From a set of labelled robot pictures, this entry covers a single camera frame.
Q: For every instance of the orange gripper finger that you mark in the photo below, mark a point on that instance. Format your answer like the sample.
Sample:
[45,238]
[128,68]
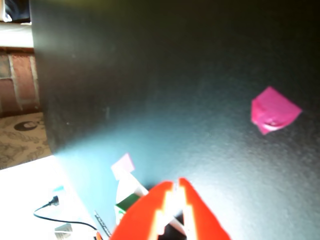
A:
[140,220]
[200,220]

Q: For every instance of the green cube with O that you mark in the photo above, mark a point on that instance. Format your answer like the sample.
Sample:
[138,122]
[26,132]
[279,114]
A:
[128,203]

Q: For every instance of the white numbered grid paper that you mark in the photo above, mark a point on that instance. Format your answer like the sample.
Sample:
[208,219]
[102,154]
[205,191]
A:
[130,187]

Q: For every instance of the black perforated strip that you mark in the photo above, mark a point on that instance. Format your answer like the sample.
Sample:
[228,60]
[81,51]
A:
[102,223]

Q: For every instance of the orange bar clamp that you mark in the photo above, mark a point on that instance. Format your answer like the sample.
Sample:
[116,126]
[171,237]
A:
[98,236]

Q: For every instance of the pink tape piece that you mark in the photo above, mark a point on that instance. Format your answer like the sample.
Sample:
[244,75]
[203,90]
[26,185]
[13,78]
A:
[122,165]

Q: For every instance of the pink folded cloth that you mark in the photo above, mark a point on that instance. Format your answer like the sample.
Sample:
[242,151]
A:
[273,110]

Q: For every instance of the patterned wall cloth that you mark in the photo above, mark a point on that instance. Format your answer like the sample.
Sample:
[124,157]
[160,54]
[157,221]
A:
[20,145]

